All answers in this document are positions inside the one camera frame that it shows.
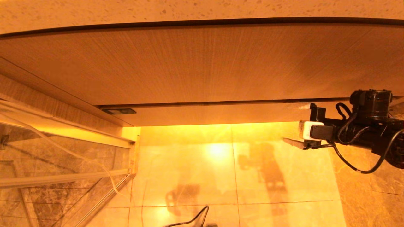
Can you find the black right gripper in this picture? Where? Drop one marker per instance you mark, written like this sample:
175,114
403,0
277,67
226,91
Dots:
317,114

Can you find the wooden vanity cabinet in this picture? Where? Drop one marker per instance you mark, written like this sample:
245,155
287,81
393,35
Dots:
189,63

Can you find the speckled stone countertop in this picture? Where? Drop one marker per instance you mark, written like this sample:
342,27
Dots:
189,9

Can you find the wooden vanity drawer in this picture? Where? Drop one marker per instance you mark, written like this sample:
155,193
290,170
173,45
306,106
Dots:
221,114

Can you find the small black sensor switch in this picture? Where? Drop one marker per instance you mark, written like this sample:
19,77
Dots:
120,111

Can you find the glass shower partition metal frame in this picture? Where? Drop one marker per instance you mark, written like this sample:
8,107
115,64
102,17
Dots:
63,178

